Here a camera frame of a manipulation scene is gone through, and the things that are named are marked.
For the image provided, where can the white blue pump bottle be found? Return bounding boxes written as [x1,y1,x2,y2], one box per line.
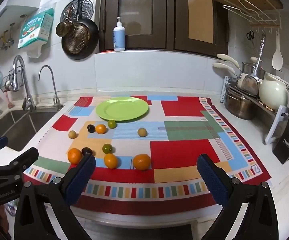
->
[113,17,125,51]

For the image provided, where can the dark plum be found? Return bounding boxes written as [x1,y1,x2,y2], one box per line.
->
[81,147,93,156]
[87,124,96,133]

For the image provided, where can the wire sink caddy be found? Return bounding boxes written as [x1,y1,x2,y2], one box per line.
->
[0,70,23,92]

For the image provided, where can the brass colander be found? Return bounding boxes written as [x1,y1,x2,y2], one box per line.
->
[64,24,90,54]

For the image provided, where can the green lime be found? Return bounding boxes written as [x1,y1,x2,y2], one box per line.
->
[102,144,113,154]
[108,120,117,129]

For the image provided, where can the small orange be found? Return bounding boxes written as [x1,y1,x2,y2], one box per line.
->
[104,153,118,169]
[95,124,107,134]

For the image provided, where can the steel cooking pot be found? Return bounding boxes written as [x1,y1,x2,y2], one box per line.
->
[225,88,257,120]

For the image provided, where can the white rice paddle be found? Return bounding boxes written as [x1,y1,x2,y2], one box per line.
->
[272,31,283,70]

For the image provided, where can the steel kitchen sink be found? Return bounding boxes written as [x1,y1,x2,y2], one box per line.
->
[0,108,57,151]

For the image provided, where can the black scissors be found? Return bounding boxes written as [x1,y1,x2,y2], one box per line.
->
[246,30,255,48]

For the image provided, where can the chrome kitchen faucet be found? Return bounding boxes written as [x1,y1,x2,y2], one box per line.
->
[12,55,36,111]

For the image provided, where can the round waffle grill plate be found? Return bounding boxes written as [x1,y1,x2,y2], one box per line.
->
[60,0,95,21]

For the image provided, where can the small tan fruit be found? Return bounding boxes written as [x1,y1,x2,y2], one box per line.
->
[68,130,77,139]

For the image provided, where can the large orange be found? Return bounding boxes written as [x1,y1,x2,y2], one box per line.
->
[132,154,151,171]
[67,148,83,165]

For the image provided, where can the slim gooseneck water tap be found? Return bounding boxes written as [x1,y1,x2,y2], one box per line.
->
[37,64,63,111]

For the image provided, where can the lower cream pan handle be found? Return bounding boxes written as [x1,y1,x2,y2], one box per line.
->
[213,62,236,75]

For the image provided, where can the green plate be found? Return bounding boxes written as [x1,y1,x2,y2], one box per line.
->
[96,96,149,121]

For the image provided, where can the cream pan handle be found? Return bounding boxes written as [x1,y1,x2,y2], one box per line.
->
[213,62,236,75]
[217,53,240,68]

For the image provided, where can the upper cream pan handle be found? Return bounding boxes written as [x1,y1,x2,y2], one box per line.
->
[217,53,240,68]

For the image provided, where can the teal white tissue box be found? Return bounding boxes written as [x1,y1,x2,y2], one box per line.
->
[17,8,54,49]

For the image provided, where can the white ceramic jug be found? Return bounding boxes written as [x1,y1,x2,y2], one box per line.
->
[259,72,289,111]

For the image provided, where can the small brass saucepan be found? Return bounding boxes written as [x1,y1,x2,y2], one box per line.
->
[55,21,74,37]

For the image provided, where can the white wire hanging rack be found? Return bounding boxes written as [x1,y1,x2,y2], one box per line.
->
[214,0,283,30]

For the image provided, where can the black frying pan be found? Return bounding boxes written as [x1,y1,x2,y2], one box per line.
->
[61,18,99,60]

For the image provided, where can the colourful patterned table cloth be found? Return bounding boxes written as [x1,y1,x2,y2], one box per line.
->
[25,96,270,216]

